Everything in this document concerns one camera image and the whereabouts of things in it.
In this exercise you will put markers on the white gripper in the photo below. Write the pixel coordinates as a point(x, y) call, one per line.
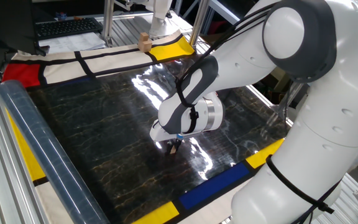
point(158, 135)

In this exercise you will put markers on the small wooden cube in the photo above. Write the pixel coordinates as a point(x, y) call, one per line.
point(173, 150)

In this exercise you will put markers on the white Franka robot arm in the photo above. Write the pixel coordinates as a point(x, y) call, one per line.
point(322, 124)

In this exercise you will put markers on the slim white robot arm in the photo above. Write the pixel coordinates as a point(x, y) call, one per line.
point(160, 21)

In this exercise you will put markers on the colour block patterned cloth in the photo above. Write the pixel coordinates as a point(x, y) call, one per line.
point(61, 70)

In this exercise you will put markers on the black marble vinyl sheet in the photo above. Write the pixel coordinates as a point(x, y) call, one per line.
point(104, 124)

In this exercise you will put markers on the stacked wooden blocks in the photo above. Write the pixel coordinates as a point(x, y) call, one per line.
point(145, 44)

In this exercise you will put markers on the white paper sheets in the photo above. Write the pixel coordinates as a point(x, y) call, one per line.
point(73, 43)

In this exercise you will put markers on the black keyboard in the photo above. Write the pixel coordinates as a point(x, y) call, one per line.
point(67, 28)

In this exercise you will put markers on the grey camera with blue cap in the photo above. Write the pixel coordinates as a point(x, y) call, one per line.
point(186, 135)

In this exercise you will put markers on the aluminium frame brace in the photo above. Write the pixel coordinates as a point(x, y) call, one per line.
point(286, 99)

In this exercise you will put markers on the aluminium frame post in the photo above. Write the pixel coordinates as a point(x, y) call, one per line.
point(199, 21)
point(108, 21)

